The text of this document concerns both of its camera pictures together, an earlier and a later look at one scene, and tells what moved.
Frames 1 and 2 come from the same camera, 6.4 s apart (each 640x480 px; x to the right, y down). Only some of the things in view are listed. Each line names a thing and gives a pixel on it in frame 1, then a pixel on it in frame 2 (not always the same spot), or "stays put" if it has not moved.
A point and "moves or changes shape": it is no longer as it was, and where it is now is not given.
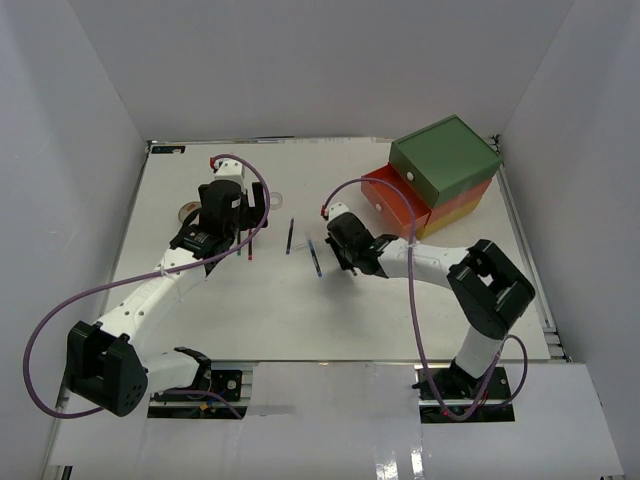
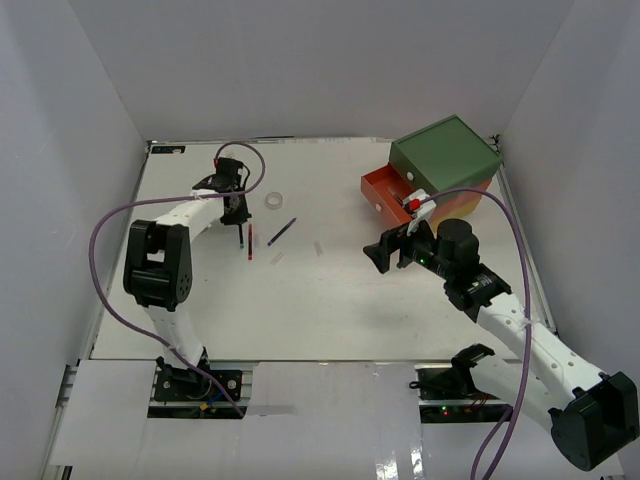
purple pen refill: (290, 233) moves or changes shape
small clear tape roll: (276, 200) stays put
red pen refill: (250, 244) stays put
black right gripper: (343, 263) to (380, 252)
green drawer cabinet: (450, 165) stays put
